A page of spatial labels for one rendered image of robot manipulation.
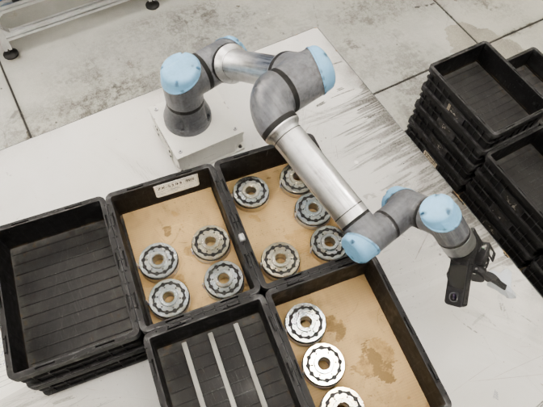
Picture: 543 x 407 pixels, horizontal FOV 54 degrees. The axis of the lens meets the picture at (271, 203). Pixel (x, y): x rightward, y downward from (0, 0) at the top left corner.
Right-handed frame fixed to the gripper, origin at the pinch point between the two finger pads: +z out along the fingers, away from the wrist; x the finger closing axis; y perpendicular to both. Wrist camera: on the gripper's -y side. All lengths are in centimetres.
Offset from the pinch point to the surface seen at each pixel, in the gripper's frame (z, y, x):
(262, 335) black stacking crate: -22, -32, 40
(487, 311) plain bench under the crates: 22.2, 4.9, 6.8
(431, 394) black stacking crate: -0.7, -27.3, 3.8
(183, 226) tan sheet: -41, -14, 68
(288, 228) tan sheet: -24, -2, 47
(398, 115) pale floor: 56, 115, 94
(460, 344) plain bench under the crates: 18.9, -7.6, 9.6
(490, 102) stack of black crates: 36, 100, 37
